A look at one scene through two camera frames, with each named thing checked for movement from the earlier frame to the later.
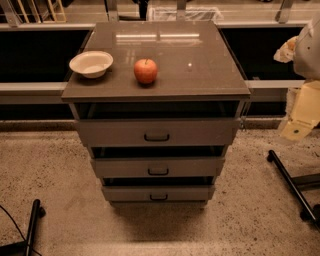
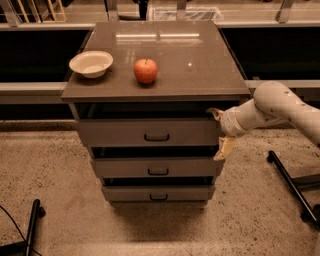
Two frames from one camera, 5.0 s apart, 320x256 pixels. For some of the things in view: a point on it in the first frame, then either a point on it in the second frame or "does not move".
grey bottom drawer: [159, 193] does not move
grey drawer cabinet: [156, 104] does not move
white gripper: [308, 55] -> [230, 123]
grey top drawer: [158, 132] does not move
